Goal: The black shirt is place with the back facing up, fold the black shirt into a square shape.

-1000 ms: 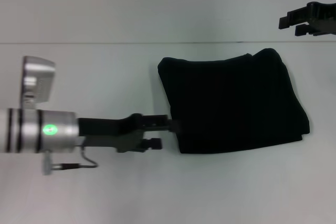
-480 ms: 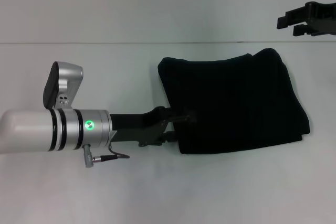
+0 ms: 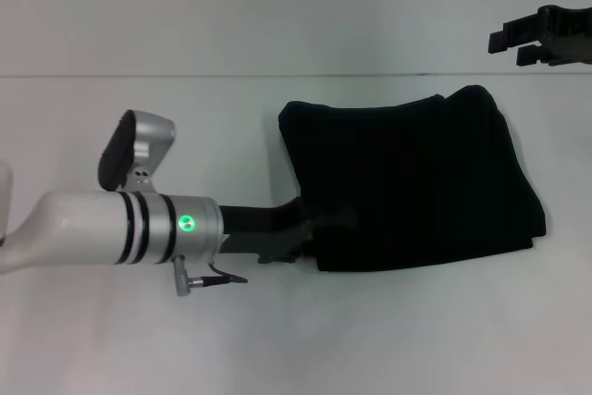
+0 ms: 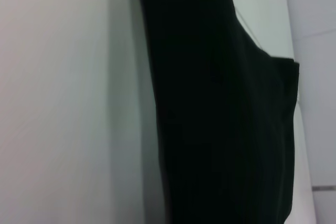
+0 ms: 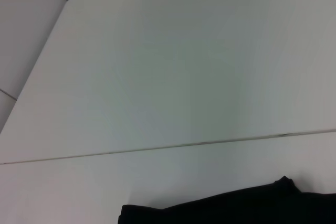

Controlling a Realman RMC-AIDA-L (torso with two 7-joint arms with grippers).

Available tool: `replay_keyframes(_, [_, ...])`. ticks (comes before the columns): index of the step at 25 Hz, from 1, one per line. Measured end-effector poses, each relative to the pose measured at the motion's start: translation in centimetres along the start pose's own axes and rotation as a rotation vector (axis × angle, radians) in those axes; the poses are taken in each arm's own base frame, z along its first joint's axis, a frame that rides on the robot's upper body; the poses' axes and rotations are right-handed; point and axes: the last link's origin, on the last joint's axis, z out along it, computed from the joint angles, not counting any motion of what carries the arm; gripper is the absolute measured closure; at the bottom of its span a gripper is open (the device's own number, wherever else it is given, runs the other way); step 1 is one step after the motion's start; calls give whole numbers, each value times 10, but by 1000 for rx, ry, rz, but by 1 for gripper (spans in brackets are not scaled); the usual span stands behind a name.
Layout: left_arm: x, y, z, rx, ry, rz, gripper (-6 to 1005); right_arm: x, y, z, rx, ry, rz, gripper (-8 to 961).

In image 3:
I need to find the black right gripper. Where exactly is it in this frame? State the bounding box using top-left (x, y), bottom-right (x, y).
top-left (486, 5), bottom-right (592, 68)

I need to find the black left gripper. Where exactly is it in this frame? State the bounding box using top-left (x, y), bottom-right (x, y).
top-left (216, 197), bottom-right (361, 265)

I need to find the black t-shirt with white print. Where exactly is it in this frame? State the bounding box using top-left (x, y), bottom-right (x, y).
top-left (277, 84), bottom-right (549, 273)

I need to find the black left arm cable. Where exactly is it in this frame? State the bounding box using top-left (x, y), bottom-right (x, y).
top-left (172, 254), bottom-right (250, 298)

